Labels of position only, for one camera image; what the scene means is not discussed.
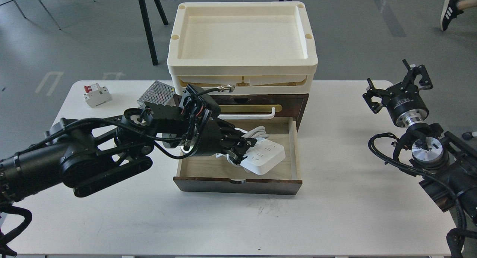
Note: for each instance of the white power strip with cable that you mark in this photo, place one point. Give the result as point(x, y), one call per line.
point(265, 155)

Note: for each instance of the white circuit breaker red switch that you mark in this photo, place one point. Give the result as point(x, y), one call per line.
point(96, 95)

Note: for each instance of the black and white shoe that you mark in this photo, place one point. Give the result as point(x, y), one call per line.
point(450, 11)

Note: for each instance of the dark wooden cabinet body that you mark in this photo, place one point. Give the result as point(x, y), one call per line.
point(286, 105)

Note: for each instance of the open wooden drawer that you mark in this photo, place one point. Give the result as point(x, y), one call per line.
point(210, 174)

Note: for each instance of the white drawer handle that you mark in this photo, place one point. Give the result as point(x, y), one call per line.
point(249, 116)

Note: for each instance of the black table leg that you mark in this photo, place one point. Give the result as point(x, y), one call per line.
point(147, 27)

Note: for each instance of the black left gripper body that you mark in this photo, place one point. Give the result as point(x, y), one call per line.
point(218, 136)

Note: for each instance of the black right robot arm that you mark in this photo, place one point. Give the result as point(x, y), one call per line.
point(446, 163)

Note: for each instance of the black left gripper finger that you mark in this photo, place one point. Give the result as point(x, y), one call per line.
point(235, 153)
point(232, 136)

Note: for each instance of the metal mesh power supply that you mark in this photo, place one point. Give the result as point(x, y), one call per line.
point(157, 93)

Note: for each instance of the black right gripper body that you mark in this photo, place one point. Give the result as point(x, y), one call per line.
point(403, 103)

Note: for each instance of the cream plastic stacked tray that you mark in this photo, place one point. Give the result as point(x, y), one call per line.
point(257, 47)

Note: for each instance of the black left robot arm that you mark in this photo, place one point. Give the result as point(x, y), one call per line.
point(91, 154)

